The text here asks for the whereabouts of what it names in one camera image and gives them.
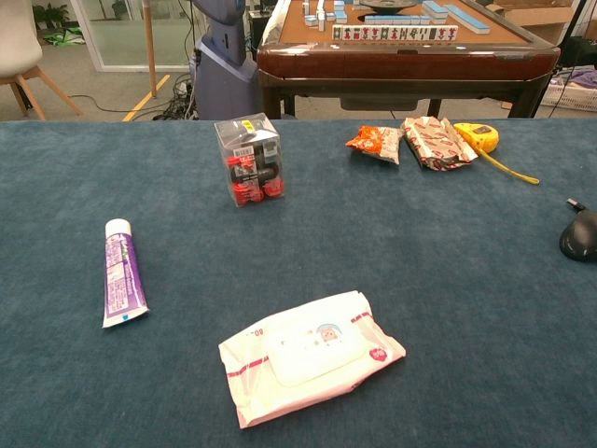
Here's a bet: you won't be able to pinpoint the purple cloth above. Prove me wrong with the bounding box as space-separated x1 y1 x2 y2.
566 68 597 90

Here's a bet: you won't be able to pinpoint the stacked blue mahjong tile block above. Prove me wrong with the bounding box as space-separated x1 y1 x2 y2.
422 0 450 20

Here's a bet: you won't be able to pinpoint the tangled floor cables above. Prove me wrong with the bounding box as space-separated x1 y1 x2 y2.
153 74 200 121

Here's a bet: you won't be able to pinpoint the orange snack packet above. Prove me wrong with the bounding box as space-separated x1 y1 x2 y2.
345 125 405 165

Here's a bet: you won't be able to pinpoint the white pink wet wipes pack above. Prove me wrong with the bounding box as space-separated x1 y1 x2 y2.
217 289 407 430

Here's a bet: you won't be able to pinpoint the clear box red black contents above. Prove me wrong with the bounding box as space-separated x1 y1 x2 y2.
214 112 286 209

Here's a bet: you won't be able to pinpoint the black computer mouse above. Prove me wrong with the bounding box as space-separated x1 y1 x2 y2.
559 215 597 263

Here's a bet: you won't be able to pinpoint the cardboard box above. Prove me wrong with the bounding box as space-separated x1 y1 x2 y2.
493 0 579 46

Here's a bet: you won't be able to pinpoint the white plastic basket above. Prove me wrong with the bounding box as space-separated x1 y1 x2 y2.
540 77 597 112

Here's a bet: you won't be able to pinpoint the face-showing mahjong tile row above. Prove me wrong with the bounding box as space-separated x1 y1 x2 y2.
331 24 459 42

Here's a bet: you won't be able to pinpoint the yellow tape measure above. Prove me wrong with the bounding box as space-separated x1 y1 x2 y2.
453 121 541 186

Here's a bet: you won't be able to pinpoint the red white snack packet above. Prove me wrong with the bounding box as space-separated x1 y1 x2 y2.
401 116 479 173

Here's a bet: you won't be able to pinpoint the white chair wooden legs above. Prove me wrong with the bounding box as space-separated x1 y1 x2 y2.
0 0 84 121

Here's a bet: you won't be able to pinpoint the short blue mahjong tile row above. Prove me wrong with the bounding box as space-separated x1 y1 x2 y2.
364 14 433 26

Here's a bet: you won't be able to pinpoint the green potted plant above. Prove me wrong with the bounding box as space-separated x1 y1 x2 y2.
32 3 70 29

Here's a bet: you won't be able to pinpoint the black tripod stand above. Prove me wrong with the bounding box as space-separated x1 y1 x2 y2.
529 0 590 119

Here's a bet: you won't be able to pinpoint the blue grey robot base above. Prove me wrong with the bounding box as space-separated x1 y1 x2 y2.
189 0 260 121

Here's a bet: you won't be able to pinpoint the brown mahjong table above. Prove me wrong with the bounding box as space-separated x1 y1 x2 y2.
256 0 562 120

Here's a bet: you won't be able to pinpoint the white and purple toothpaste tube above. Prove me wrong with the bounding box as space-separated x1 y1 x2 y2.
102 217 150 329

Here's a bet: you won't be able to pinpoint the wooden pole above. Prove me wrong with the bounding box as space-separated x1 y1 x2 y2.
142 0 159 99

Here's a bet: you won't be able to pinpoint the long blue mahjong tile wall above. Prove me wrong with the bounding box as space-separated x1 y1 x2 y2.
446 4 492 35

